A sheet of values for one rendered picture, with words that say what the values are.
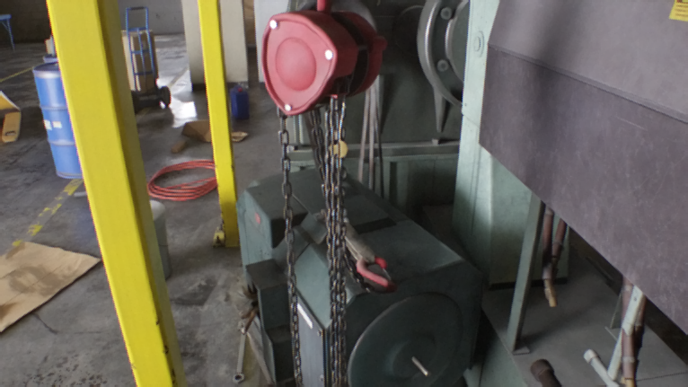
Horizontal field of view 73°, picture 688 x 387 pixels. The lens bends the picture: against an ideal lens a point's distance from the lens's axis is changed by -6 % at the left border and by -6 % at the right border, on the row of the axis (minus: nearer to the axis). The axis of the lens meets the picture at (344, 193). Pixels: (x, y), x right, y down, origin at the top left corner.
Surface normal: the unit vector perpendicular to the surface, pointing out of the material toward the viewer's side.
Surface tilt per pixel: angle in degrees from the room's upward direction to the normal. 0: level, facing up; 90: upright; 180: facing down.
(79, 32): 90
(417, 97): 90
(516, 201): 72
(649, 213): 90
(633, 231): 90
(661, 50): 78
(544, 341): 0
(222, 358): 0
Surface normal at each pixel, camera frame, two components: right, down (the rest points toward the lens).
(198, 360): 0.00, -0.91
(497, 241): 0.11, 0.11
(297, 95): -0.57, 0.34
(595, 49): -0.97, -0.14
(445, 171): 0.11, 0.41
